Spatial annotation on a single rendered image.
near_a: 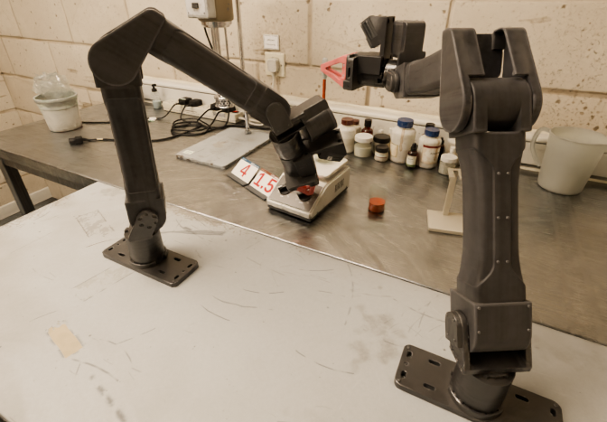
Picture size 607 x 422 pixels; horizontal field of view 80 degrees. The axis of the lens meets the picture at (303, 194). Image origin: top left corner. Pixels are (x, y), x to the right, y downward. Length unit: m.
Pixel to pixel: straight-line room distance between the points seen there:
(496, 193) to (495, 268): 0.09
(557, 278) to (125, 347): 0.76
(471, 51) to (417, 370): 0.42
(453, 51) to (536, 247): 0.54
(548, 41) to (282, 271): 0.93
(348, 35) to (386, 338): 0.98
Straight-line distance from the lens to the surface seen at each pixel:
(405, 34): 0.73
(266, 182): 0.96
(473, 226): 0.47
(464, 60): 0.47
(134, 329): 0.67
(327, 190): 0.86
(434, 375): 0.58
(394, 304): 0.67
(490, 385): 0.52
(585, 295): 0.83
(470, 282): 0.48
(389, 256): 0.76
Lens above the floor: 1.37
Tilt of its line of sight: 30 degrees down
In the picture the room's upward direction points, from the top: straight up
